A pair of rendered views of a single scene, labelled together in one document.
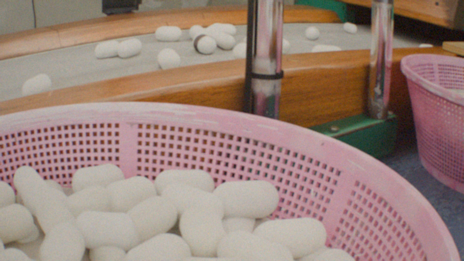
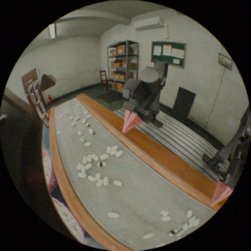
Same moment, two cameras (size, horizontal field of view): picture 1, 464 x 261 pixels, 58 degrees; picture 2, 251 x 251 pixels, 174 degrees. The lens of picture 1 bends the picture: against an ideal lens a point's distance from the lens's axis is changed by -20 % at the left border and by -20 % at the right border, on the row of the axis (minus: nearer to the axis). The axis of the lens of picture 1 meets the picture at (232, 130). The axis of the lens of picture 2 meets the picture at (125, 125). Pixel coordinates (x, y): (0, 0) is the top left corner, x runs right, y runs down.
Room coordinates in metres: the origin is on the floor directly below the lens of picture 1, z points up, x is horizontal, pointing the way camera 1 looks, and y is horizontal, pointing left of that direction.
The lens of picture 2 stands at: (0.42, 0.25, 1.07)
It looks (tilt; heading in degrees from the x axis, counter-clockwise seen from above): 42 degrees down; 85
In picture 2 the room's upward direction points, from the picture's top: straight up
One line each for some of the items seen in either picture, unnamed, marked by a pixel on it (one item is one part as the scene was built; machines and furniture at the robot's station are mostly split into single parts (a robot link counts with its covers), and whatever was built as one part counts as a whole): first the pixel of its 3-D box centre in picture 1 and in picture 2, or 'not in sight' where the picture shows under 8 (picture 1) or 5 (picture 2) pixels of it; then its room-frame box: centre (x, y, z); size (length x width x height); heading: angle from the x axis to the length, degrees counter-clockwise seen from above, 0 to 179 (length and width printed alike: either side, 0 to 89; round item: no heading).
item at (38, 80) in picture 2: not in sight; (48, 104); (-0.15, 0.73, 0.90); 0.20 x 0.19 x 0.45; 128
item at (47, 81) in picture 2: not in sight; (50, 79); (-0.08, 0.78, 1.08); 0.62 x 0.08 x 0.07; 128
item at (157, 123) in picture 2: not in sight; (152, 115); (0.67, 0.74, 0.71); 0.20 x 0.07 x 0.08; 125
